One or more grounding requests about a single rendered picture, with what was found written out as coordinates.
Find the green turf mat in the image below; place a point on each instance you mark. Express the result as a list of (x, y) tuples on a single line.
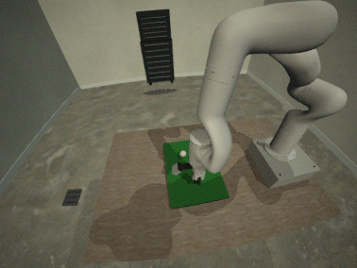
[(182, 190)]

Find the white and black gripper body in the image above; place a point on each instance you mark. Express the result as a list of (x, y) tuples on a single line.
[(199, 172)]

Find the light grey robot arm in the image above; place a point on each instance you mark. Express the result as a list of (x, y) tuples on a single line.
[(289, 33)]

